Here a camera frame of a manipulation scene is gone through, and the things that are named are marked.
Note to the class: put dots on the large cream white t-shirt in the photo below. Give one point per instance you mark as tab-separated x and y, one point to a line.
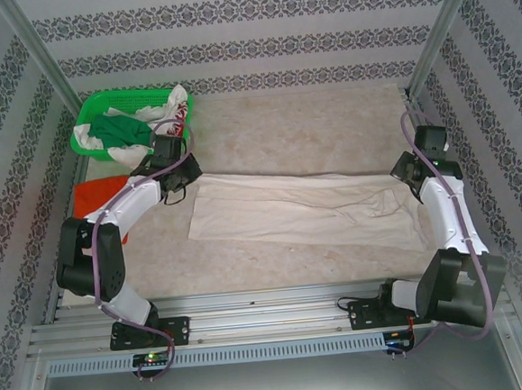
289	206

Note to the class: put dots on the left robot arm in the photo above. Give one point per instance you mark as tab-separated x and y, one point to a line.
134	198

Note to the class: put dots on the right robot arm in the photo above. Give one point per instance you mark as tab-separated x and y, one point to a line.
448	216

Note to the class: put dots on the white t-shirt with red print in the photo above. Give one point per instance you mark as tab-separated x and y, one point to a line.
177	111

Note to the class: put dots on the green t-shirt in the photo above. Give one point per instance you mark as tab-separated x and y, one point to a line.
116	130

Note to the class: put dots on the orange t-shirt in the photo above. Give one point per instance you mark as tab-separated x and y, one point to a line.
98	194

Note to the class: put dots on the green plastic laundry basket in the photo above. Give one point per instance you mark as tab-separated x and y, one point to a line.
118	102

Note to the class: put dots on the small controller circuit board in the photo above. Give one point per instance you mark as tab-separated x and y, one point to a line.
399	341
152	358

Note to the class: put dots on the slotted metal strip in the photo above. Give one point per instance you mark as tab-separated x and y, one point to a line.
255	352

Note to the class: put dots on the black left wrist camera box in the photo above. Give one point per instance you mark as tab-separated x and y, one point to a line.
167	147

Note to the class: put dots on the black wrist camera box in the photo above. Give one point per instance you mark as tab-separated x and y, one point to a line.
167	147
430	138

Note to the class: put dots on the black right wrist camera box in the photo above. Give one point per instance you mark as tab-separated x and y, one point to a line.
430	138

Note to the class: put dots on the aluminium frame post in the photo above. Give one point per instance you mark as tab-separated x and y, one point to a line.
42	54
442	27

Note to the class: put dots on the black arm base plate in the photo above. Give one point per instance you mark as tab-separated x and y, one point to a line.
176	328
363	315

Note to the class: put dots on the aluminium mounting rail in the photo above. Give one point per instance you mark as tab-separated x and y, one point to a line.
261	314

